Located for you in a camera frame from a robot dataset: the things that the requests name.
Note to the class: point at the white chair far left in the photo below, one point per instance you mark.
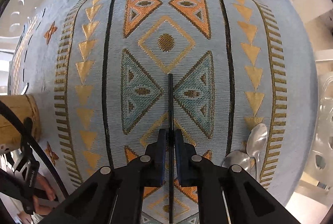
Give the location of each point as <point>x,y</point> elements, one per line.
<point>14,16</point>

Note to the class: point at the silver metal spoon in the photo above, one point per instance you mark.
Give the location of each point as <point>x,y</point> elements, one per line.
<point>237,158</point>
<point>255,144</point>

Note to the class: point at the person's left hand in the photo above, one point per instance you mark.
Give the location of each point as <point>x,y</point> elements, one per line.
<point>41,210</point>

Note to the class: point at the bamboo utensil holder cup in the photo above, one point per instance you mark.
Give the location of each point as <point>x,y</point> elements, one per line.
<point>14,110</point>

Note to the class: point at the patterned blue woven table mat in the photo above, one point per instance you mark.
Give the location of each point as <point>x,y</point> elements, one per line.
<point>98,71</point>

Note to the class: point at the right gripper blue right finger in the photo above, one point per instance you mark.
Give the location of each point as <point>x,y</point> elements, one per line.
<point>196,171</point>

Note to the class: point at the black chopstick gold band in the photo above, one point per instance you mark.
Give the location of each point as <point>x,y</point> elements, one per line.
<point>171,148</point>

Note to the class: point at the white chair near right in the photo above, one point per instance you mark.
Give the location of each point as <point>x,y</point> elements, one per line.
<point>317,176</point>

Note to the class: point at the white chair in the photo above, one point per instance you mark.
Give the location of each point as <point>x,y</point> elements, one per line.
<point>14,16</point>
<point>317,176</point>

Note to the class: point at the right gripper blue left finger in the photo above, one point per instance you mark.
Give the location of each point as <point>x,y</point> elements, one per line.
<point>129,182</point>

